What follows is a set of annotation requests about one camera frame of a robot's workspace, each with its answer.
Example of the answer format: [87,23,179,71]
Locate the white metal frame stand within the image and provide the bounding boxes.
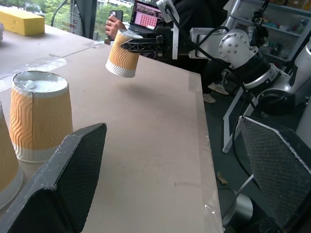
[222,83,259,154]

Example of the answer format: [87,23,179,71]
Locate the white storage shelf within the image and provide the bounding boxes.
[227,0,311,71]

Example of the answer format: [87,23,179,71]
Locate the person in dark clothes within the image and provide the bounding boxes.
[170,0,232,96]

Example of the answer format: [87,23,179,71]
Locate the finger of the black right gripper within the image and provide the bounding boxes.
[120,35,164,53]

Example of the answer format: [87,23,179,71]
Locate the black wire mesh guard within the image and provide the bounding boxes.
[50,0,98,41]

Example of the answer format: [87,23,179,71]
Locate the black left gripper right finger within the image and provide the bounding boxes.
[239,116,311,229]

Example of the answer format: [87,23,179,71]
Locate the white sneaker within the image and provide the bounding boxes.
[207,82,230,96]
[202,93,217,104]

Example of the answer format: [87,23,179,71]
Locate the person's bare hand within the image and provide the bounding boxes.
[104,17,127,42]

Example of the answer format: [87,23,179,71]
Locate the orange white ribbed paper cup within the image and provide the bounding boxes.
[9,70,74,164]
[0,101,24,210]
[105,29,144,79]

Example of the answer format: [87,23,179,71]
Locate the black smartphone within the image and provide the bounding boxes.
[108,9,124,24]

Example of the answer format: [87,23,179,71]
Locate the open laptop with pink screen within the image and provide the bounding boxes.
[128,0,163,33]

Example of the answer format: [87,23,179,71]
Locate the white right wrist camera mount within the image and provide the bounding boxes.
[156,0,181,60]

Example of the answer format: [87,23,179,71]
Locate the yellow foam block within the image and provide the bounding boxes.
[0,9,46,37]

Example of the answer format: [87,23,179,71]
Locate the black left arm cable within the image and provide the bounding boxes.
[232,116,256,182]

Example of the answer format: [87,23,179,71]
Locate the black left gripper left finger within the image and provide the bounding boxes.
[0,122,108,233]

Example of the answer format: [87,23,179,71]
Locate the grey metal cylinder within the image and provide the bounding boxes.
[222,188,254,228]

